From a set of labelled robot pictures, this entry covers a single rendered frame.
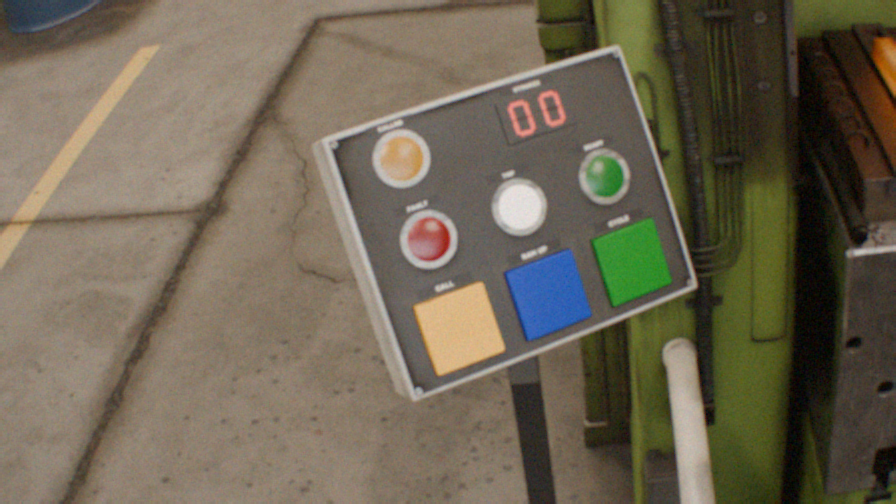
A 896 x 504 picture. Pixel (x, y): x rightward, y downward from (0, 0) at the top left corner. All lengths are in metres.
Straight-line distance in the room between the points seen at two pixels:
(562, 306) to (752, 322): 0.56
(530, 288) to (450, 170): 0.14
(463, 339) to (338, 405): 1.52
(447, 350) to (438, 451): 1.35
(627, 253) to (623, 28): 0.33
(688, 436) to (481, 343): 0.46
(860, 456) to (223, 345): 1.80
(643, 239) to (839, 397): 0.45
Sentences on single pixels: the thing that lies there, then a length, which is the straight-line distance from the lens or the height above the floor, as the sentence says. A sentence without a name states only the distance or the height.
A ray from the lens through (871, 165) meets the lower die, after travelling 1.51.
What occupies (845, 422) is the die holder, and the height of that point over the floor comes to 0.62.
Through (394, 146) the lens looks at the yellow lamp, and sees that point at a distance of 1.21.
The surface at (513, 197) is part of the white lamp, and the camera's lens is 1.24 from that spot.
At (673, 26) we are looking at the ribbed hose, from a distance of 1.46.
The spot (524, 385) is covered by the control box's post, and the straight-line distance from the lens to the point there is 1.47.
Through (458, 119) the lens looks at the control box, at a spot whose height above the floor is 1.18.
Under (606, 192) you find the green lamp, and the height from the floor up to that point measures 1.08.
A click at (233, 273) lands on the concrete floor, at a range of 3.25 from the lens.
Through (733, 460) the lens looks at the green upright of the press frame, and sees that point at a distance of 1.94.
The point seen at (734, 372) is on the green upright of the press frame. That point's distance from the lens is 1.81.
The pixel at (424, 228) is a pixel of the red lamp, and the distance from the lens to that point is 1.22.
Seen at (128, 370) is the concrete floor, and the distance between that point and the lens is 3.04.
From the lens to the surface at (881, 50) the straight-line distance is 1.71.
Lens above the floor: 1.76
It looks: 34 degrees down
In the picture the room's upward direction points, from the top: 11 degrees counter-clockwise
